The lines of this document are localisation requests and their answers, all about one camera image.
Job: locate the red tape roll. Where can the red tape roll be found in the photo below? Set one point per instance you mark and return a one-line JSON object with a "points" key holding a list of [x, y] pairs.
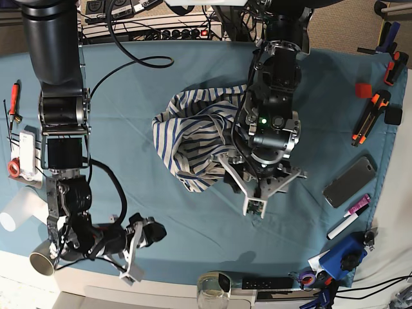
{"points": [[13, 167]]}

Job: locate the blue white striped T-shirt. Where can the blue white striped T-shirt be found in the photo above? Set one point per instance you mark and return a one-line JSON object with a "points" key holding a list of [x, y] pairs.
{"points": [[194, 128]]}

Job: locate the black power strip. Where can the black power strip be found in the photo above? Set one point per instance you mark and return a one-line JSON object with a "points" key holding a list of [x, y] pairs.
{"points": [[154, 34]]}

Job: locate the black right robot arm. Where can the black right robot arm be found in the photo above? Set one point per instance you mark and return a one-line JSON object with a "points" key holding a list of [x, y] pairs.
{"points": [[64, 103]]}

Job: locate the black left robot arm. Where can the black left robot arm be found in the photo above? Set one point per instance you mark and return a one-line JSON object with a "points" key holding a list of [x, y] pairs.
{"points": [[243, 135]]}

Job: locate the grey metal mug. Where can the grey metal mug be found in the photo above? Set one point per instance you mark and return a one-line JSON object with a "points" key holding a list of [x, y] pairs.
{"points": [[43, 258]]}

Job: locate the purple tape roll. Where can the purple tape roll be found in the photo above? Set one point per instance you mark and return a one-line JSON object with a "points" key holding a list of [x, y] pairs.
{"points": [[307, 279]]}

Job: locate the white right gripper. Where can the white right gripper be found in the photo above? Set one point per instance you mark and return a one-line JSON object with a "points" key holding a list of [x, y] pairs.
{"points": [[141, 232]]}

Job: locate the smartphone in clear case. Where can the smartphone in clear case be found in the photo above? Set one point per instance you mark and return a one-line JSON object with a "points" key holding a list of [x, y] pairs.
{"points": [[349, 182]]}

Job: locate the blue table cloth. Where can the blue table cloth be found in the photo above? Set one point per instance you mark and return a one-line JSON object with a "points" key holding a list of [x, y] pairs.
{"points": [[208, 231]]}

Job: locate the orange black utility knife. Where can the orange black utility knife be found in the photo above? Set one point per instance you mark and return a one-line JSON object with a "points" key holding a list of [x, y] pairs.
{"points": [[374, 108]]}

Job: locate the clear glass jar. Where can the clear glass jar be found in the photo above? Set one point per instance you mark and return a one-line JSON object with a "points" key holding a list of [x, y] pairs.
{"points": [[213, 290]]}

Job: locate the white board marker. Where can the white board marker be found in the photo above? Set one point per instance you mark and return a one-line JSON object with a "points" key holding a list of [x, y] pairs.
{"points": [[345, 223]]}

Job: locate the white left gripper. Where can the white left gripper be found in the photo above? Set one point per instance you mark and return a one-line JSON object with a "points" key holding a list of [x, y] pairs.
{"points": [[257, 182]]}

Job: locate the red handled screwdriver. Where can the red handled screwdriver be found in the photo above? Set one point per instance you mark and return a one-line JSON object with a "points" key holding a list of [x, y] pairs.
{"points": [[13, 114]]}

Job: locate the black square box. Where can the black square box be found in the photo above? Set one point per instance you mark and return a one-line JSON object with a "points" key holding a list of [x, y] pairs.
{"points": [[393, 116]]}

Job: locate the translucent white plastic cup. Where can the translucent white plastic cup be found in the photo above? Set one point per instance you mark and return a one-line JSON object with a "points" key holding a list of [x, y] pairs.
{"points": [[23, 206]]}

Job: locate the white plastic screw box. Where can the white plastic screw box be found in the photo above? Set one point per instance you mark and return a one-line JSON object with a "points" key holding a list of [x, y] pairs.
{"points": [[27, 154]]}

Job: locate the blue clamp tool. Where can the blue clamp tool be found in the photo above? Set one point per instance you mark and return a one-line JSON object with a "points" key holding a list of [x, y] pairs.
{"points": [[345, 256]]}

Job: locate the red cube block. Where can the red cube block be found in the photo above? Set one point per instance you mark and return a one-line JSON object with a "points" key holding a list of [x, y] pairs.
{"points": [[363, 90]]}

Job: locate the pink marker pen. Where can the pink marker pen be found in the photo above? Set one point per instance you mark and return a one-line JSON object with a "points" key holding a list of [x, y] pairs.
{"points": [[364, 201]]}

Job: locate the black cable tie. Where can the black cable tie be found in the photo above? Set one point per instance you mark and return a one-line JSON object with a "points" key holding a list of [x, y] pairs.
{"points": [[8, 122]]}

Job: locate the orange black clamp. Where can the orange black clamp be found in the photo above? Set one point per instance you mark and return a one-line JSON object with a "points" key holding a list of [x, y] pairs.
{"points": [[395, 67]]}

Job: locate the black remote control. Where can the black remote control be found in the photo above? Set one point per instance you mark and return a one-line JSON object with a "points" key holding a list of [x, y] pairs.
{"points": [[267, 283]]}

